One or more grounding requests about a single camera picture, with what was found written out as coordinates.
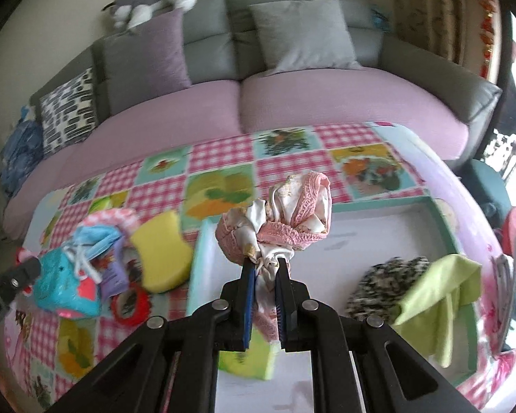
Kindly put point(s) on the purple sofa cover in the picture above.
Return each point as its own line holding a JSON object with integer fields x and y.
{"x": 327, "y": 99}

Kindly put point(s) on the grey cushion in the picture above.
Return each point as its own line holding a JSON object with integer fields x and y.
{"x": 301, "y": 34}

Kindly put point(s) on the teal cloth item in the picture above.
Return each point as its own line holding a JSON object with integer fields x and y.
{"x": 378, "y": 19}

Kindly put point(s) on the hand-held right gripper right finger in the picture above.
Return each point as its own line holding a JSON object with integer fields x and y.
{"x": 281, "y": 309}

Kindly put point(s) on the light blue face mask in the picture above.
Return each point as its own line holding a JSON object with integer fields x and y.
{"x": 99, "y": 241}

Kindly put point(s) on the dark teal chair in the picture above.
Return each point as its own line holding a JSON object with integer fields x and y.
{"x": 486, "y": 189}

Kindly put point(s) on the yellow sponge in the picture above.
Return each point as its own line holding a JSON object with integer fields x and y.
{"x": 159, "y": 254}

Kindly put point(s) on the grey husky plush toy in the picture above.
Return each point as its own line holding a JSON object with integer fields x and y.
{"x": 155, "y": 0}

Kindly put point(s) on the checked printed tablecloth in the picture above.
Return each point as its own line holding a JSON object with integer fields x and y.
{"x": 223, "y": 159}

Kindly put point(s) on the teal toy box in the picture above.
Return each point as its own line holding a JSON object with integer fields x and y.
{"x": 56, "y": 284}

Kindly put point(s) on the blue clothes pile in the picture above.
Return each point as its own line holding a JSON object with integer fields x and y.
{"x": 21, "y": 150}

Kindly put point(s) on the green tissue packet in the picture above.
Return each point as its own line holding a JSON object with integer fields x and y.
{"x": 258, "y": 361}

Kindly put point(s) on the pink lace scrunchie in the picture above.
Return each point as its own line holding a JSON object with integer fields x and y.
{"x": 301, "y": 223}

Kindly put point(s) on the black and white patterned cushion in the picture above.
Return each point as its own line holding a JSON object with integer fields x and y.
{"x": 66, "y": 112}

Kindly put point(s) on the teal tray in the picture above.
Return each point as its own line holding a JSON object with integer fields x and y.
{"x": 370, "y": 241}

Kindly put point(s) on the purple packet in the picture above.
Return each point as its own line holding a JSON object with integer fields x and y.
{"x": 114, "y": 282}

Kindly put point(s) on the grey sofa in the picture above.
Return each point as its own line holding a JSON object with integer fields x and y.
{"x": 210, "y": 21}

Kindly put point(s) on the green cloth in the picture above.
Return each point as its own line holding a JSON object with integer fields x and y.
{"x": 443, "y": 284}

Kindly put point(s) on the purple cushion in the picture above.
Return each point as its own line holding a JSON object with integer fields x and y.
{"x": 146, "y": 60}

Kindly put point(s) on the black and white spotted scrunchie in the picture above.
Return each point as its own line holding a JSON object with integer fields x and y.
{"x": 378, "y": 284}

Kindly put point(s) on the patterned curtain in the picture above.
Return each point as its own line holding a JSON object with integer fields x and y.
{"x": 430, "y": 13}

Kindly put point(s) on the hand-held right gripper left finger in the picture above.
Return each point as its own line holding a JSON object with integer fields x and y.
{"x": 249, "y": 305}

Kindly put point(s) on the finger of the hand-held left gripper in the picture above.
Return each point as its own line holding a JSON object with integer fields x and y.
{"x": 13, "y": 286}

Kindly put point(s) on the red wall decoration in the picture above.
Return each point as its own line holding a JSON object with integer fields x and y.
{"x": 486, "y": 30}

